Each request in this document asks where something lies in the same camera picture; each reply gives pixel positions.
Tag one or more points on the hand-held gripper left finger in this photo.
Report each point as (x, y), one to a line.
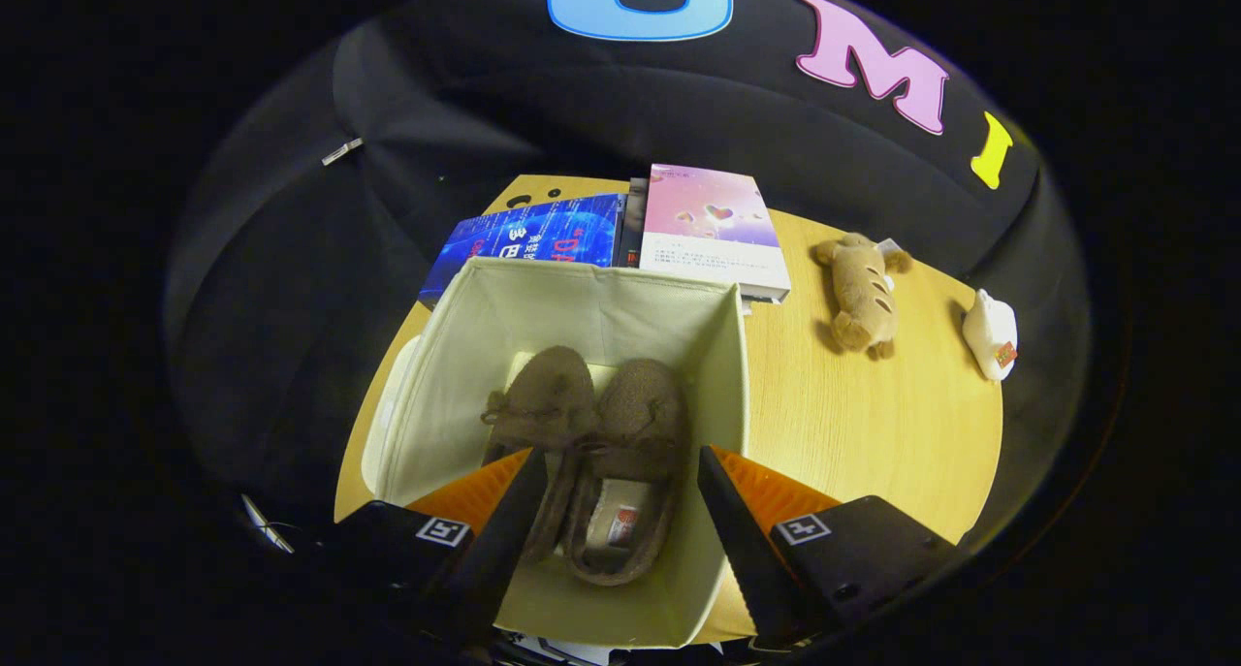
(509, 530)

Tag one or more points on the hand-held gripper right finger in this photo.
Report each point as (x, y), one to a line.
(742, 540)

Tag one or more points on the brown suede moccasin shoe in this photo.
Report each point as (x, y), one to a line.
(640, 414)
(543, 395)

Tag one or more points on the cream fabric storage box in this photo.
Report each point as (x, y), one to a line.
(582, 298)

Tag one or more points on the flat screen device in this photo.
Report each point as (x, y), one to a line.
(267, 527)

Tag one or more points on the tan bread plush toy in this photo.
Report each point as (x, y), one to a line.
(858, 298)

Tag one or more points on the blue cover book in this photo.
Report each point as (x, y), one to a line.
(524, 235)

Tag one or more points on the pink cover book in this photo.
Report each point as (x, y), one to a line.
(713, 220)

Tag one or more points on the white plush toy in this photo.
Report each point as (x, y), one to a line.
(989, 332)

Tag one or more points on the dark cover book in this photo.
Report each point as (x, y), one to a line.
(630, 230)

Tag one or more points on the silver metal clip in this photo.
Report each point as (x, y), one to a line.
(341, 151)

